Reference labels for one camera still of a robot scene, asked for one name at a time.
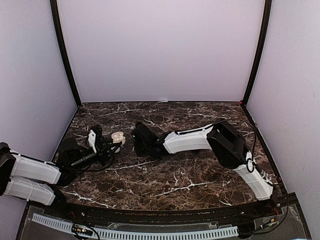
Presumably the grey slotted cable duct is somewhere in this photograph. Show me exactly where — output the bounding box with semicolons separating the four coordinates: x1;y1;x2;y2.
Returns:
31;213;239;240

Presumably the left black frame post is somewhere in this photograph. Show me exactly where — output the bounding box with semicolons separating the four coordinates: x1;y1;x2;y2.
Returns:
49;0;82;108

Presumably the right black frame post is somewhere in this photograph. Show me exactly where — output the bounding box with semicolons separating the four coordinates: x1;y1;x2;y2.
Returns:
241;0;273;108

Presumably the black front rail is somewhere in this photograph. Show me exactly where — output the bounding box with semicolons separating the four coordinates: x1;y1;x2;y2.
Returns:
27;193;298;226

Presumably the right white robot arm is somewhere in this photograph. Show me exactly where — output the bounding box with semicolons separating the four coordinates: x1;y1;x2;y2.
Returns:
131;120;277;217

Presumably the green circuit board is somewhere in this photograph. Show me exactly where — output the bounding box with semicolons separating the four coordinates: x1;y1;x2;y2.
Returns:
71;224;93;236

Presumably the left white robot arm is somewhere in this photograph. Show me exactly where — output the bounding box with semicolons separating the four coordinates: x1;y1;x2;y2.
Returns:
0;125;126;218

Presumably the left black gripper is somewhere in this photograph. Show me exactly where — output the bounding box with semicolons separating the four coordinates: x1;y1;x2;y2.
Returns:
70;139;120;173

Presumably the black frame post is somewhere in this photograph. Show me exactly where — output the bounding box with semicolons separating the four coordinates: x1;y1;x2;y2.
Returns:
49;0;82;108
241;0;273;108

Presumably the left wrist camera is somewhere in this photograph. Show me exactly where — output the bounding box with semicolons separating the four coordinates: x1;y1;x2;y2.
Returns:
88;124;102;153

